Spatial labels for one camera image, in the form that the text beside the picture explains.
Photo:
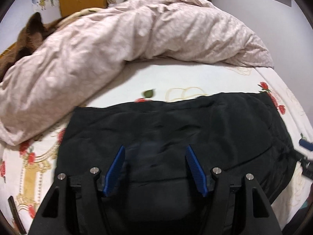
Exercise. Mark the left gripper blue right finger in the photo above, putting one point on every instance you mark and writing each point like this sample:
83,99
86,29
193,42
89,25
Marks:
214,185

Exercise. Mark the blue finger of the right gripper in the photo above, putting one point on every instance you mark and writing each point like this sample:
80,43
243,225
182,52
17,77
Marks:
307,145

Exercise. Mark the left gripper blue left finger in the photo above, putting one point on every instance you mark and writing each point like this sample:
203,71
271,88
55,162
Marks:
95,184

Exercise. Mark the black puffer jacket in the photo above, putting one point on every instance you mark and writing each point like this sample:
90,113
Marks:
241,133

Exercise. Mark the pink crumpled duvet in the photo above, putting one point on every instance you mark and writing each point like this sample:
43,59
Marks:
81,58

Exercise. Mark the brown fur blanket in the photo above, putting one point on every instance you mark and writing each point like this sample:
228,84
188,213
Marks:
35,32

